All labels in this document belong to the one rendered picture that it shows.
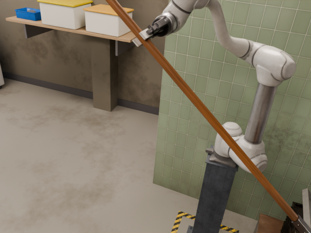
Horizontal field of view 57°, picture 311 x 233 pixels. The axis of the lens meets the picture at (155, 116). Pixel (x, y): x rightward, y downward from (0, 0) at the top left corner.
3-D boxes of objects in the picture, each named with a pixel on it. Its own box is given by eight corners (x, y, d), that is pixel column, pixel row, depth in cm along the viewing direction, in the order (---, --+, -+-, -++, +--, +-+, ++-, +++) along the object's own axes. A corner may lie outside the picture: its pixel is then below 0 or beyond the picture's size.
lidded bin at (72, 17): (93, 23, 381) (92, 0, 366) (75, 30, 346) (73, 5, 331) (60, 18, 394) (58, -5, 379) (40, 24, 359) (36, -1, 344)
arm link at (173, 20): (167, 38, 126) (162, 41, 121) (153, 21, 125) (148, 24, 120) (182, 24, 120) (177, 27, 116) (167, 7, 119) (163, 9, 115)
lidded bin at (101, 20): (133, 30, 365) (134, 9, 351) (120, 38, 332) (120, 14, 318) (100, 25, 377) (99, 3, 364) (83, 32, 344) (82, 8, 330)
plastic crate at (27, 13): (46, 18, 390) (46, 10, 384) (35, 21, 372) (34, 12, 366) (27, 15, 398) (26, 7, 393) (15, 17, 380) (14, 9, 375)
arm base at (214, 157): (208, 145, 212) (208, 138, 209) (238, 153, 206) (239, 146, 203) (202, 159, 197) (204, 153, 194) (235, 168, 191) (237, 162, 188)
